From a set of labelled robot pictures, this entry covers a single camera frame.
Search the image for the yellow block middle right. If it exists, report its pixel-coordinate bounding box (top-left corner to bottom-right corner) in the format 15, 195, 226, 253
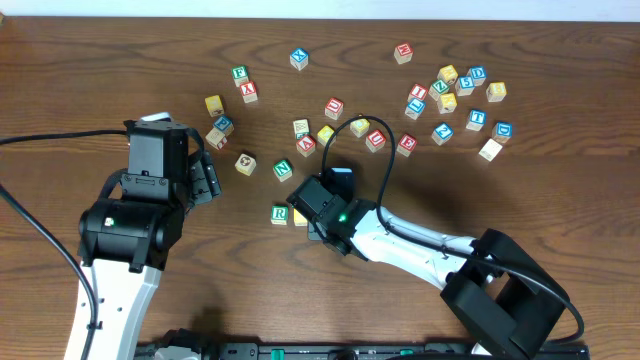
437, 93, 457, 114

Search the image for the blue L block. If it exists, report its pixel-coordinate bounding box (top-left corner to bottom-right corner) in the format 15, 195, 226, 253
405, 98, 426, 120

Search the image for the blue 2 block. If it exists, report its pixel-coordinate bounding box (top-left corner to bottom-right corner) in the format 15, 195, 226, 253
431, 122, 454, 146

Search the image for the green R block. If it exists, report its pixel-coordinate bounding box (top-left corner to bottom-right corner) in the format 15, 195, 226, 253
270, 205, 289, 226

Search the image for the red U block upper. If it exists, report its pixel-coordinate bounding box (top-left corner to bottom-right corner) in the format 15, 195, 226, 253
324, 97, 344, 120

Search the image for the blue D block upper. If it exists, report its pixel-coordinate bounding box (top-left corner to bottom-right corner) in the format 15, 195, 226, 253
467, 66, 487, 87

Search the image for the red A block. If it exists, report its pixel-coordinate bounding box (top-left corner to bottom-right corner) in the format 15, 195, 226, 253
296, 135, 316, 157

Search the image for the yellow block far left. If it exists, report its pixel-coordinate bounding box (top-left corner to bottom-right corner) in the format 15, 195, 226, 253
204, 95, 225, 117

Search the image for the plain wood block right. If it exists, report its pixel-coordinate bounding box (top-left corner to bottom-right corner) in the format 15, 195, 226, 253
479, 138, 503, 162

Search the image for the yellow C block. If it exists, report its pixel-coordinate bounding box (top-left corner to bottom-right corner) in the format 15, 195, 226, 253
349, 116, 370, 138

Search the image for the blue d block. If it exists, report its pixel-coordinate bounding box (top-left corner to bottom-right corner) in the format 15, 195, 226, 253
491, 122, 513, 144
467, 66, 487, 87

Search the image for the red E block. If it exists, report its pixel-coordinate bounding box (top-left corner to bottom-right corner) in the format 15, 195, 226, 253
396, 134, 418, 157

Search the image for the green Z block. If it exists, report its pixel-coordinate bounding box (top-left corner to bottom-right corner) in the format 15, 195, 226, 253
428, 79, 450, 101

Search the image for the red U block lower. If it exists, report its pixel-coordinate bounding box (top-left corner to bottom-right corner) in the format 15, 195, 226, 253
365, 129, 387, 153

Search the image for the blue X block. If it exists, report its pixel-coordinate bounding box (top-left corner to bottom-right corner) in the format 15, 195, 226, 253
289, 48, 309, 71

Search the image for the yellow block upper right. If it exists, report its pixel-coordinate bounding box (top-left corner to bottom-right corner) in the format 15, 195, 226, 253
437, 65, 458, 85

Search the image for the blue 5 block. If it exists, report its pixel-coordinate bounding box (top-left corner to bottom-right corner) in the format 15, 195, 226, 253
455, 76, 475, 97

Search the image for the red I block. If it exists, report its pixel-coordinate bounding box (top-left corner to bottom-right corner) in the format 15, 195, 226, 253
407, 83, 428, 103

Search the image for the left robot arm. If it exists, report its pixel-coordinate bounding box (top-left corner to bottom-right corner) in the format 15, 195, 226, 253
65, 112, 221, 359

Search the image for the yellow 8 block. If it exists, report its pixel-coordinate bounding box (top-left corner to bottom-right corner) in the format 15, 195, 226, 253
486, 82, 508, 103

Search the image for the plain block face picture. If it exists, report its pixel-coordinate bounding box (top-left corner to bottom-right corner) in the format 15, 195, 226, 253
235, 154, 257, 176

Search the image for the green N block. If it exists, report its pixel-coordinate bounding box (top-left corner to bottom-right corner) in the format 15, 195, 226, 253
273, 159, 293, 182

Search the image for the blue P block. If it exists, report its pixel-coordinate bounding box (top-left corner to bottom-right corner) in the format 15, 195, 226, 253
213, 115, 234, 137

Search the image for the plain wood block green side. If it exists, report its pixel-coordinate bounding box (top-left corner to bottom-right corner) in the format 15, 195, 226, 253
293, 119, 310, 139

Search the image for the red u block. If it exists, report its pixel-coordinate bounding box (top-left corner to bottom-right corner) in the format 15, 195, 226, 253
365, 129, 387, 153
324, 97, 344, 120

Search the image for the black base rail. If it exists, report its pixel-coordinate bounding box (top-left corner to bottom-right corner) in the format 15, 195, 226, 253
134, 329, 591, 360

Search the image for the plain wood block red side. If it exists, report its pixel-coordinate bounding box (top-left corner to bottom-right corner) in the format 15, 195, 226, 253
205, 128, 228, 150

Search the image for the yellow J block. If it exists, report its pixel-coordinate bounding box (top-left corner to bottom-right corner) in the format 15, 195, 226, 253
317, 125, 334, 146

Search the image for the blue T block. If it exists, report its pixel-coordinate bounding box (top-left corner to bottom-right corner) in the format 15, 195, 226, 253
465, 109, 487, 131

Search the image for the blue D block lower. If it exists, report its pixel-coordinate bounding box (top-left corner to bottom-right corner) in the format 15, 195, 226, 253
491, 122, 513, 144

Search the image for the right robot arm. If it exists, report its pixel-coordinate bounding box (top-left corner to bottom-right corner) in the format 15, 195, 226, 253
287, 168, 573, 359

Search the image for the yellow O block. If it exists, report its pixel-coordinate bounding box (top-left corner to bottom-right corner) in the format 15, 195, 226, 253
293, 209, 308, 227

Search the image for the red Y block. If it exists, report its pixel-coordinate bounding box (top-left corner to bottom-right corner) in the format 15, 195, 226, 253
240, 81, 258, 103

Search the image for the green F block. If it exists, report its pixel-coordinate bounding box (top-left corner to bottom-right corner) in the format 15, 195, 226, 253
231, 65, 249, 87

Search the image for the red H block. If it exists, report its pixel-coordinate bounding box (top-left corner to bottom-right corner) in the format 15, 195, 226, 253
394, 43, 414, 65

